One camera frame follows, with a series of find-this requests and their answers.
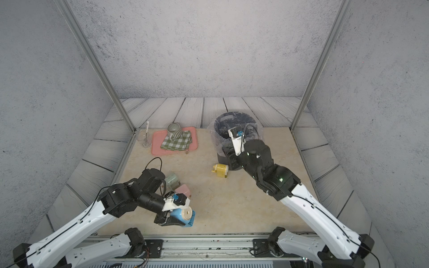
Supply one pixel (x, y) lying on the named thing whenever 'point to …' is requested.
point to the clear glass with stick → (144, 137)
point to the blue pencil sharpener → (186, 215)
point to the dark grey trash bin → (224, 121)
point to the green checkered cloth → (182, 143)
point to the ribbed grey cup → (174, 131)
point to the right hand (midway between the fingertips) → (230, 145)
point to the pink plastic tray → (159, 137)
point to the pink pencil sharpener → (184, 189)
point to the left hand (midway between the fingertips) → (186, 215)
